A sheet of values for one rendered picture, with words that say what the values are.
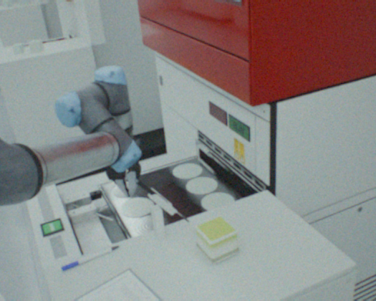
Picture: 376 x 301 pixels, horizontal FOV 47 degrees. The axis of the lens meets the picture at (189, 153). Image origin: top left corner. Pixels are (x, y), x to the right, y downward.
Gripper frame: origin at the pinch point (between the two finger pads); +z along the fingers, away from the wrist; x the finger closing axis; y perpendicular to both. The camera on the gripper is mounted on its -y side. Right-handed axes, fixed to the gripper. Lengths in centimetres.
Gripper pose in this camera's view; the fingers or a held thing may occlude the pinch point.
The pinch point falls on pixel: (128, 193)
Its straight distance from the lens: 121.8
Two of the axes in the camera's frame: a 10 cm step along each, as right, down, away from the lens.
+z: 0.8, 8.7, 4.8
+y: 1.1, -4.9, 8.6
